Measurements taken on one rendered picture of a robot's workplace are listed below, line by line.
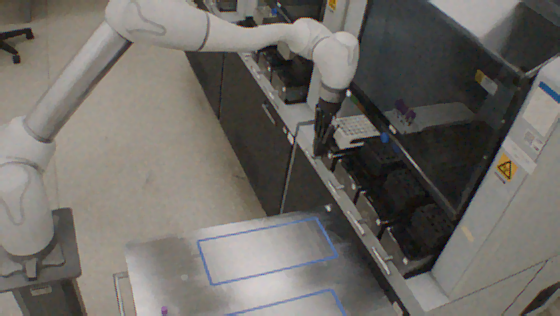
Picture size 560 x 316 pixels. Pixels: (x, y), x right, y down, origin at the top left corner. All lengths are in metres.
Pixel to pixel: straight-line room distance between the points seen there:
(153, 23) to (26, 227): 0.60
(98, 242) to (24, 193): 1.13
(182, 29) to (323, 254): 0.67
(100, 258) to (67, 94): 1.12
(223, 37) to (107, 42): 0.30
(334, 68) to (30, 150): 0.88
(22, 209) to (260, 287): 0.62
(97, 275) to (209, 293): 1.12
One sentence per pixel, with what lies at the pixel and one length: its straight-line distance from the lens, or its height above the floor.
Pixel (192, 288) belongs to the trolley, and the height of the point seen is 0.82.
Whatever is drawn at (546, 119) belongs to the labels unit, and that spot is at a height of 1.35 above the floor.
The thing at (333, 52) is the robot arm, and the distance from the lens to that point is 1.40.
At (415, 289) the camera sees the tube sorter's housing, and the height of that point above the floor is 0.73.
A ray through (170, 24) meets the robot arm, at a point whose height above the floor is 1.33.
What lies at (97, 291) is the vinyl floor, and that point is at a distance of 2.19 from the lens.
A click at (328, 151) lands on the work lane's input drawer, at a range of 1.62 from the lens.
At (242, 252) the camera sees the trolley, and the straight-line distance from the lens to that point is 1.25.
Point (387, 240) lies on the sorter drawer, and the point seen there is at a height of 0.78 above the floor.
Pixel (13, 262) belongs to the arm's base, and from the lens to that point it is 1.42.
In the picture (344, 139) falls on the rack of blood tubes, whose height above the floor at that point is 0.86.
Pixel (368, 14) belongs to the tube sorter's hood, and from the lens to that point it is 1.49.
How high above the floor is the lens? 1.81
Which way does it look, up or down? 41 degrees down
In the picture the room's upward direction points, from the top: 10 degrees clockwise
